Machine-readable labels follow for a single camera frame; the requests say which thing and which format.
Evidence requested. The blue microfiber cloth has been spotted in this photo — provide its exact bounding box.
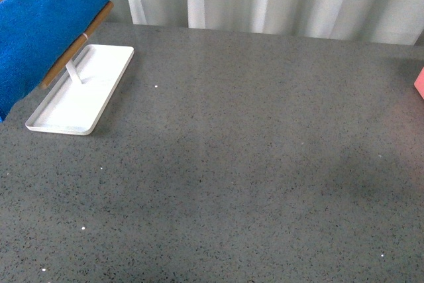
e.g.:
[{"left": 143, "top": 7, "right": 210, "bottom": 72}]
[{"left": 1, "top": 0, "right": 109, "bottom": 121}]

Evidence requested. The white towel rack stand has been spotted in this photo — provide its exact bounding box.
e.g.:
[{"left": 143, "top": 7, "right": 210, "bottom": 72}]
[{"left": 25, "top": 1, "right": 134, "bottom": 136}]

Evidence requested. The pink box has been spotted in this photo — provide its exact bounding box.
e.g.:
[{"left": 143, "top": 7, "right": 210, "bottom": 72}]
[{"left": 414, "top": 68, "right": 424, "bottom": 99}]

